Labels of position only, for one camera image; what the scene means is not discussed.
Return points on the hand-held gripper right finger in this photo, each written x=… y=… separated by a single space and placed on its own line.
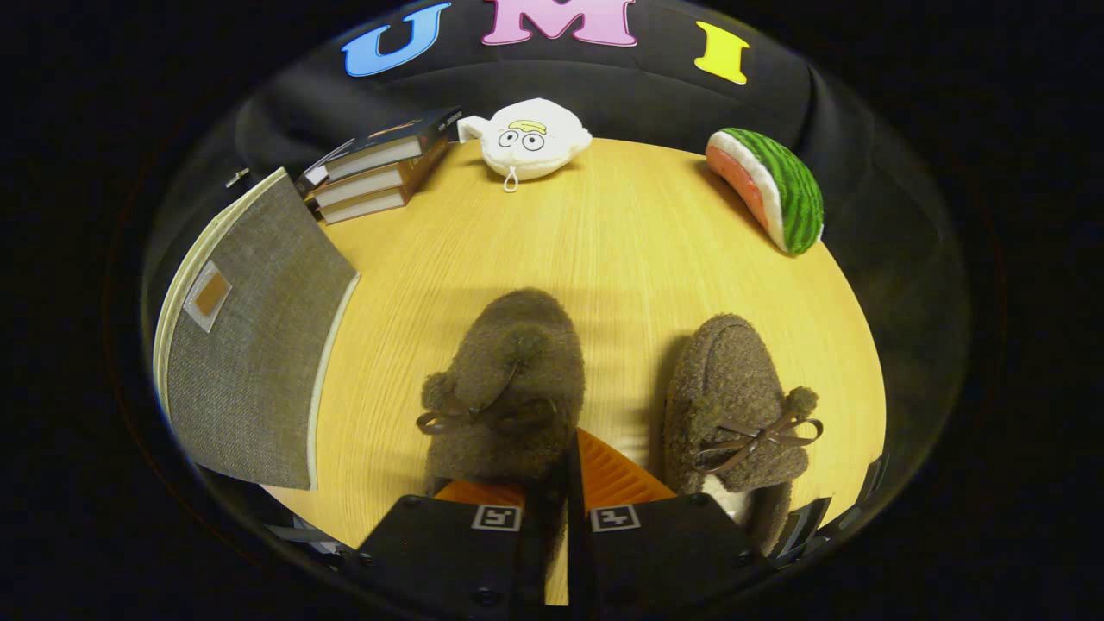
x=673 y=552

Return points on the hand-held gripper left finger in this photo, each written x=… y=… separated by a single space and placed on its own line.
x=431 y=552

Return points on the brown fluffy shoe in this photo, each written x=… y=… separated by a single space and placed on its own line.
x=517 y=362
x=724 y=379

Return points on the grey fabric storage box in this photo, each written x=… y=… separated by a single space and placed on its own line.
x=250 y=345

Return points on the brown spine book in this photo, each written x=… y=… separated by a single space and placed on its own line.
x=362 y=207
x=362 y=181

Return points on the watermelon slice plush toy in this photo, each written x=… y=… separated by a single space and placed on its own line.
x=789 y=194

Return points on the dark cover book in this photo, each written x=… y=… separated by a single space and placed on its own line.
x=405 y=134

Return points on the silver clip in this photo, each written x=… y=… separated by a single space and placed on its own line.
x=237 y=178

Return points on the white plush toy with face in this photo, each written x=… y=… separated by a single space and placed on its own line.
x=535 y=142

